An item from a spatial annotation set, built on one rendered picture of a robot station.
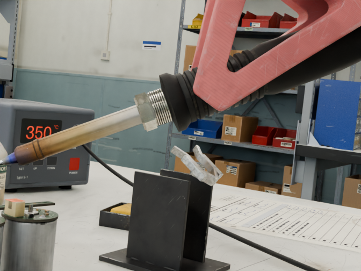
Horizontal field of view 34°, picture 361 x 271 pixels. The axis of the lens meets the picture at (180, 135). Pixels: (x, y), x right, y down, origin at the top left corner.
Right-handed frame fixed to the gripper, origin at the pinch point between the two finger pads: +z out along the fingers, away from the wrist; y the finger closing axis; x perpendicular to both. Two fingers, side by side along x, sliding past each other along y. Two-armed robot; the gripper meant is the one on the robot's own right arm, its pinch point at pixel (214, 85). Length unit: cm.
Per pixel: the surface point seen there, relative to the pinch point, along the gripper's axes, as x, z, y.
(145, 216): 3.4, 8.6, -16.7
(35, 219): -2.8, 9.1, -1.5
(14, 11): -80, 1, -323
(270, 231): 16.5, 5.1, -31.9
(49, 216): -2.3, 8.8, -2.2
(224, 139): 81, -13, -433
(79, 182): -1.0, 13.9, -45.5
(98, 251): 2.5, 13.2, -19.9
